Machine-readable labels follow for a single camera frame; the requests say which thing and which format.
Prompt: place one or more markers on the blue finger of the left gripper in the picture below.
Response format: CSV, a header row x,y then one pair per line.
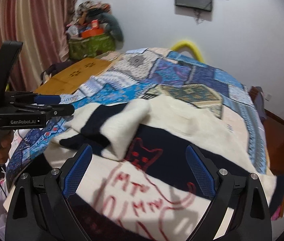
x,y
47,99

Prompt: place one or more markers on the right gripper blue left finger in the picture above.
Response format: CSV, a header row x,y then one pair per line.
x,y
56,187

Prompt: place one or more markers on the person's left hand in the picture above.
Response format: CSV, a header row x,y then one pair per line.
x,y
5,146

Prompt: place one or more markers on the wooden lap table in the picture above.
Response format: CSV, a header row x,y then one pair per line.
x,y
71,78

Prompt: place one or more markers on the grey blue bag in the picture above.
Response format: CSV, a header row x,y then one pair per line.
x,y
257,97

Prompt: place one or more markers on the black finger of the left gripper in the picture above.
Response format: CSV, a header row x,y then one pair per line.
x,y
58,110

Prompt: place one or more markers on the yellow curved tube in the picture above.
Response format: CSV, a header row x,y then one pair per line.
x,y
191,46

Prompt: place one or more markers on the blue patchwork bed quilt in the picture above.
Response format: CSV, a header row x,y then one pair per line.
x,y
146,74

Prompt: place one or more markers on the striped pink beige curtain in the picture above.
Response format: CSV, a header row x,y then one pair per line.
x,y
40,26

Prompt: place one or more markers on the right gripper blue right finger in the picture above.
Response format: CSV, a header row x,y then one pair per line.
x,y
219,185

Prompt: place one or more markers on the green fabric storage basket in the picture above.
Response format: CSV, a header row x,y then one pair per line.
x,y
91,47

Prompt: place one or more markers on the white and navy knit sweater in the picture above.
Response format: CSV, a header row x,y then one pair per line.
x,y
139,185

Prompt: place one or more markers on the pile of clothes and boxes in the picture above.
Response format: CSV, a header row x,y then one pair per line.
x,y
94,16

